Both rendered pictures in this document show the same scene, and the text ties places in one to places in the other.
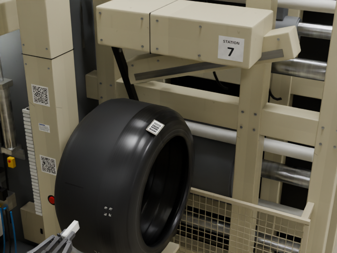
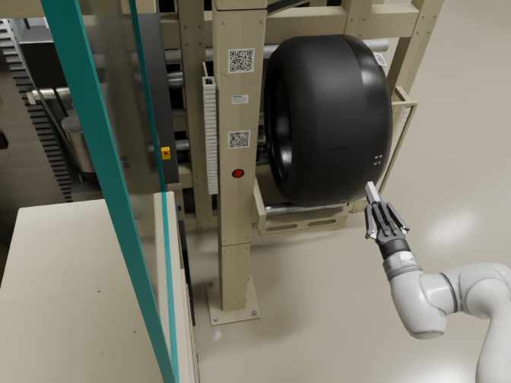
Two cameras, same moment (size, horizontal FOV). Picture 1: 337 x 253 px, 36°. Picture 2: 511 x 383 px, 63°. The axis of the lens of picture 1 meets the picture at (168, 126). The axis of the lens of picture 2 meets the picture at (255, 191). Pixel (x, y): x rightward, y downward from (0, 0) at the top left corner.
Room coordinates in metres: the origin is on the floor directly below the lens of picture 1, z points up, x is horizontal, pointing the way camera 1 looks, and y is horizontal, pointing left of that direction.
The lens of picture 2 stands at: (0.86, 1.10, 2.13)
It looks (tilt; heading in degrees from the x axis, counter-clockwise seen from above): 47 degrees down; 319
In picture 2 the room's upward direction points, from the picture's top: 4 degrees clockwise
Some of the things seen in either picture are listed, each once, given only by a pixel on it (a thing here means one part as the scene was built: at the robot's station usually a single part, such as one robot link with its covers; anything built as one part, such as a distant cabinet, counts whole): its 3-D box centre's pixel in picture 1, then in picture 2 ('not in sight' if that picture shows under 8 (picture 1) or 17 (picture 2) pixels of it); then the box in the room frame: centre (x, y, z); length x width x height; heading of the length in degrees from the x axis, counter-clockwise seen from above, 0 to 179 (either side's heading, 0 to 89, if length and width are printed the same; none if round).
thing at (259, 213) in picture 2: not in sight; (252, 185); (1.76, 0.35, 0.90); 0.40 x 0.03 x 0.10; 154
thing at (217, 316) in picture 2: not in sight; (232, 299); (1.78, 0.43, 0.01); 0.27 x 0.27 x 0.02; 64
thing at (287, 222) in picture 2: not in sight; (301, 216); (1.56, 0.25, 0.84); 0.36 x 0.09 x 0.06; 64
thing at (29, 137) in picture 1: (37, 162); (212, 141); (1.79, 0.52, 1.19); 0.05 x 0.04 x 0.48; 154
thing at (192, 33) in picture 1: (182, 27); not in sight; (1.89, -0.05, 1.71); 0.61 x 0.25 x 0.15; 64
